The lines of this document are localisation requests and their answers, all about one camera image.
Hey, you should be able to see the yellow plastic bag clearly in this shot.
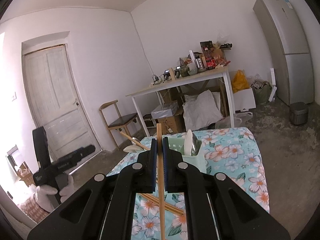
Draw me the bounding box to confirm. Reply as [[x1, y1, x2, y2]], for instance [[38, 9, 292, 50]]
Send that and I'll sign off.
[[231, 70, 250, 93]]

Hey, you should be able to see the cream plastic soup ladle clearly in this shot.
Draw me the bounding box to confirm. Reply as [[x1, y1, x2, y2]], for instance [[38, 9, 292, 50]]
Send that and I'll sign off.
[[123, 145, 144, 153]]

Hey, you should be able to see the left white gloved hand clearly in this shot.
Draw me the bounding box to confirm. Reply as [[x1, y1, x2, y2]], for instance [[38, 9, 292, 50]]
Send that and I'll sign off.
[[35, 175, 74, 212]]

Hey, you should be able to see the white sack under table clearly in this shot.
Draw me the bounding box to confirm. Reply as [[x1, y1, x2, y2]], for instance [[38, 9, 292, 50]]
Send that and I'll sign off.
[[183, 90, 223, 131]]

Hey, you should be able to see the green bag on floor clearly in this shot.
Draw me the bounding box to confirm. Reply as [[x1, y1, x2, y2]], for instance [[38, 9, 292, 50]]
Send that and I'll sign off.
[[252, 82, 272, 105]]

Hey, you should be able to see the wooden chopstick lone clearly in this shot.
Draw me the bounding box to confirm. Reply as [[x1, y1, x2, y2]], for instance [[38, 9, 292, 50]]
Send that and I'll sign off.
[[157, 123, 165, 240]]

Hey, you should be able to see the red cola bottles pack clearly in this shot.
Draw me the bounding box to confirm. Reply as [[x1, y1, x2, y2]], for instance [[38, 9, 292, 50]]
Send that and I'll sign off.
[[203, 47, 216, 70]]

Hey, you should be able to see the mint green utensil holder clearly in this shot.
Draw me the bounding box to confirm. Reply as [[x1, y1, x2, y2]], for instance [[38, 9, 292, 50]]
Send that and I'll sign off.
[[168, 134, 206, 173]]

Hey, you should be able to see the silver refrigerator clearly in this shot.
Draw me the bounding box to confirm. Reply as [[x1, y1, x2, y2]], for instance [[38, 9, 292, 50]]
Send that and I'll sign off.
[[253, 0, 315, 105]]

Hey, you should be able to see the metal spoon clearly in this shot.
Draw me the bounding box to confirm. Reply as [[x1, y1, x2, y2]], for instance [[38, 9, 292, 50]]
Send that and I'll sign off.
[[132, 137, 141, 145]]

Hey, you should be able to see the wooden chair dark seat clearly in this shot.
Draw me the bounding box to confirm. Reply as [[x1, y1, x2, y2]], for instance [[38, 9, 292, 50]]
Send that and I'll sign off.
[[99, 100, 138, 150]]

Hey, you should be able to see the right forearm checked sleeve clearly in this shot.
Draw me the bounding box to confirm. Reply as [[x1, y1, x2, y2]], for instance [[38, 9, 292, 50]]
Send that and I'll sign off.
[[18, 194, 49, 223]]

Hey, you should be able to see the white wooden side table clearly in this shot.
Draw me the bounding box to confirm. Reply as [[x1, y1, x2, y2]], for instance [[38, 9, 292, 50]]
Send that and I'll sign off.
[[126, 66, 235, 137]]

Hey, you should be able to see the white panel door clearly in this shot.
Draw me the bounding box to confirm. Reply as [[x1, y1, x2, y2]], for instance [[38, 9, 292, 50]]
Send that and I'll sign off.
[[22, 44, 101, 173]]

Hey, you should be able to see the white rice paddle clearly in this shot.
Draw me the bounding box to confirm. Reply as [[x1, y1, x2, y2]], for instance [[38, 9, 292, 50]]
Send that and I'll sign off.
[[184, 129, 194, 156]]

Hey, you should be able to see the white box under table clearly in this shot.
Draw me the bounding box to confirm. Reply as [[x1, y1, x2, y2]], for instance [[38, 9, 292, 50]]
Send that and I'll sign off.
[[233, 88, 256, 112]]

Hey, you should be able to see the cardboard box under table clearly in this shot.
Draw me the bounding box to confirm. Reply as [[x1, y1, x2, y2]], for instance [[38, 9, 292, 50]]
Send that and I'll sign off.
[[158, 108, 185, 135]]

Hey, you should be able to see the floral blue tablecloth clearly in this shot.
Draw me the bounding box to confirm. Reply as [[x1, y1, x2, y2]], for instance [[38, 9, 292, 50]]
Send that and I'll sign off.
[[107, 127, 270, 239]]

